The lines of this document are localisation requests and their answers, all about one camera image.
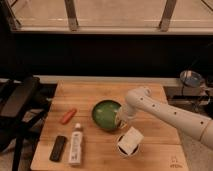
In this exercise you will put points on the round metal dish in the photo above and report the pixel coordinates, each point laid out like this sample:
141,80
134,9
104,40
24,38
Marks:
191,78

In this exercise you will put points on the white squeeze bottle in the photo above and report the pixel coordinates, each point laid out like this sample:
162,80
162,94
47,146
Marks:
75,154

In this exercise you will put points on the black remote control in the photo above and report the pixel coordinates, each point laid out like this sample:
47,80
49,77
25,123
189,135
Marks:
57,149

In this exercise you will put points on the black office chair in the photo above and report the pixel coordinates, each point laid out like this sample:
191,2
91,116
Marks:
12,125

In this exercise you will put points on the orange carrot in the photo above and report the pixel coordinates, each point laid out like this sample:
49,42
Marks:
67,116

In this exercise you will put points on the green ceramic bowl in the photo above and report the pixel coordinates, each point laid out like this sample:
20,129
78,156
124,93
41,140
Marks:
104,114

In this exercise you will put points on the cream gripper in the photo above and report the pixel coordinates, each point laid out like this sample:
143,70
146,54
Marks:
121,124

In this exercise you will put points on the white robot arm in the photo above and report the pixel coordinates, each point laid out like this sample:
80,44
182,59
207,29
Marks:
197,126

